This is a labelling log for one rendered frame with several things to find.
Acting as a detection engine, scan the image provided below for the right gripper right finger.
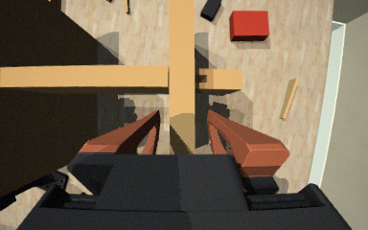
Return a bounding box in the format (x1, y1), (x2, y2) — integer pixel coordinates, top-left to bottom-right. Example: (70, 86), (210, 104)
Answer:
(207, 110), (289, 177)

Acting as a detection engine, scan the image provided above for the red cube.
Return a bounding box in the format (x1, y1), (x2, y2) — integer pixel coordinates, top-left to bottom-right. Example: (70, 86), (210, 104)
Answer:
(229, 11), (269, 41)

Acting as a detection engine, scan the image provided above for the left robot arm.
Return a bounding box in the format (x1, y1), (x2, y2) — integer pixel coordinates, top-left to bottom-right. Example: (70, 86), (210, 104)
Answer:
(0, 171), (68, 211)

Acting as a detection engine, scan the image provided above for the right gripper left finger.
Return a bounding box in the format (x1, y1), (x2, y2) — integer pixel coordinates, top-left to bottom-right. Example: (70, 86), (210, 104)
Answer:
(78, 110), (161, 154)

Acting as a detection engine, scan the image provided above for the tan flat board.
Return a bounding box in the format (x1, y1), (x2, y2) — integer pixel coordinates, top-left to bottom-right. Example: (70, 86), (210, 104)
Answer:
(49, 0), (59, 8)

